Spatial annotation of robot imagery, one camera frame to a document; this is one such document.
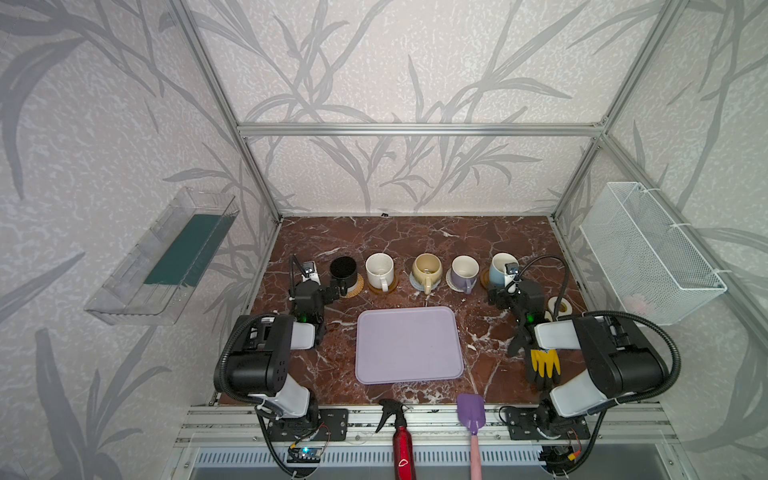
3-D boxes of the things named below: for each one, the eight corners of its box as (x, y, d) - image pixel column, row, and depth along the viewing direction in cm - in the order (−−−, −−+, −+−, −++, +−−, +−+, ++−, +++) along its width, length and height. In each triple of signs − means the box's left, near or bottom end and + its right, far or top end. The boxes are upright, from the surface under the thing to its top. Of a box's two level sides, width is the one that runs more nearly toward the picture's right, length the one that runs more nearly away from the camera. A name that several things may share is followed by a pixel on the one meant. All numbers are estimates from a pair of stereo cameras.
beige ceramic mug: (413, 299, 99) (413, 284, 92) (412, 268, 107) (413, 252, 100) (441, 299, 99) (444, 284, 92) (438, 268, 107) (441, 252, 100)
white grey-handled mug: (452, 300, 99) (455, 285, 91) (448, 270, 106) (451, 254, 99) (477, 300, 99) (483, 285, 91) (472, 270, 106) (477, 254, 99)
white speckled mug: (366, 299, 99) (363, 283, 91) (369, 269, 107) (366, 252, 99) (392, 299, 99) (391, 283, 91) (393, 269, 107) (392, 252, 99)
